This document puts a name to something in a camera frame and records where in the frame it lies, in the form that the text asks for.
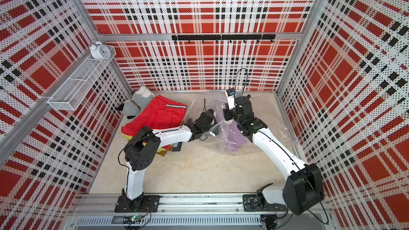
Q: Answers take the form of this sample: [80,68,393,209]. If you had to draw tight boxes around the brown garment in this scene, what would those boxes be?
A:
[157,148,173,157]

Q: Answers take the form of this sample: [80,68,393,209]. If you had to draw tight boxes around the black wall hook rail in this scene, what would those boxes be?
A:
[171,34,276,42]

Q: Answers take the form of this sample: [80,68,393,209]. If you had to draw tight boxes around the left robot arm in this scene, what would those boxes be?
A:
[121,109,217,206]

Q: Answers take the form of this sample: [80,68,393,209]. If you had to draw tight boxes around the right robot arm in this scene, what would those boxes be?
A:
[223,88,324,215]

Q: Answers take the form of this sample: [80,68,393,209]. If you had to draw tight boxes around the clear plastic vacuum bag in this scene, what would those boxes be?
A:
[191,91,288,155]

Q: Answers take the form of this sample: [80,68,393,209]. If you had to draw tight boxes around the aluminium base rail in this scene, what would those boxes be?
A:
[64,193,337,230]

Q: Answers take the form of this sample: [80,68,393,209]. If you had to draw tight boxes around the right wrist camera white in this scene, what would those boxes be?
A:
[225,88,236,110]

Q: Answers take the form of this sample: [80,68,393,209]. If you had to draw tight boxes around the white alarm clock on shelf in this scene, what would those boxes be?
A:
[89,41,111,60]

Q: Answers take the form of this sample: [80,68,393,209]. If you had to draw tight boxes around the grey white plush toy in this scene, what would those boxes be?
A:
[116,86,155,119]

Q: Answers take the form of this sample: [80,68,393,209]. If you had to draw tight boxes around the dark grey trousers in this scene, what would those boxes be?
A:
[172,142,183,152]

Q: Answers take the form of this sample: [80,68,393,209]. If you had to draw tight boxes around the purple garment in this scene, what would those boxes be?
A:
[216,113,248,154]

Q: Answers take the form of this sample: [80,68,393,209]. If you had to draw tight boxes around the white wire mesh shelf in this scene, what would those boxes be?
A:
[48,45,116,111]

